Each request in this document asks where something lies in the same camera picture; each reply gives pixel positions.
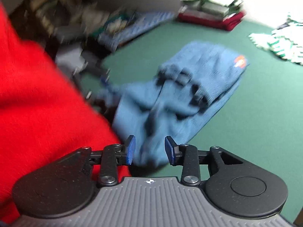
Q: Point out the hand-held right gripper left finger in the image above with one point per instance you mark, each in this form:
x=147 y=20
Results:
x=130 y=150

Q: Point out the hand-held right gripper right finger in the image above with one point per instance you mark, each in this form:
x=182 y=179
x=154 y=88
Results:
x=169 y=150

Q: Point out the blue knit sweater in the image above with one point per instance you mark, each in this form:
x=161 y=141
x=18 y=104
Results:
x=201 y=75

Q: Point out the pile of clutter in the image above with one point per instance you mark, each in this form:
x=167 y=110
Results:
x=71 y=11

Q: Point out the blue patterned cloth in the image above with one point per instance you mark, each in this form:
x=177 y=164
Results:
x=132 y=30

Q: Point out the person's red sweater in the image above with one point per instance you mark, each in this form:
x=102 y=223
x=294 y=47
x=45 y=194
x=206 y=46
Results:
x=40 y=104

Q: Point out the green mat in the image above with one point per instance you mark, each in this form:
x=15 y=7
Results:
x=248 y=123

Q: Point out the green grey striped folded sweater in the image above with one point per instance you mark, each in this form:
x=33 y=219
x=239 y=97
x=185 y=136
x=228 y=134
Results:
x=213 y=4

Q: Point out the green white striped shirt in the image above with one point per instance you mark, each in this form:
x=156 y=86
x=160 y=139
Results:
x=284 y=45

